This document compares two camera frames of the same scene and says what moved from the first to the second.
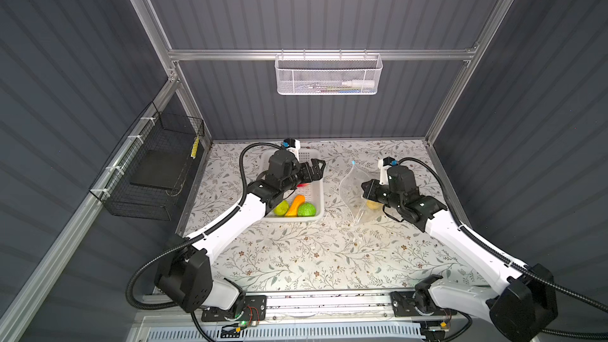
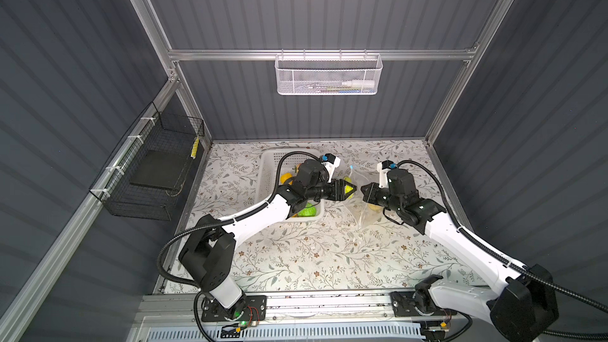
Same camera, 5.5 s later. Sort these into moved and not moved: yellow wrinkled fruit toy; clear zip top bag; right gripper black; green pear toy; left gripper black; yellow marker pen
Moved: left gripper black; green pear toy
Not moved: yellow marker pen; yellow wrinkled fruit toy; clear zip top bag; right gripper black
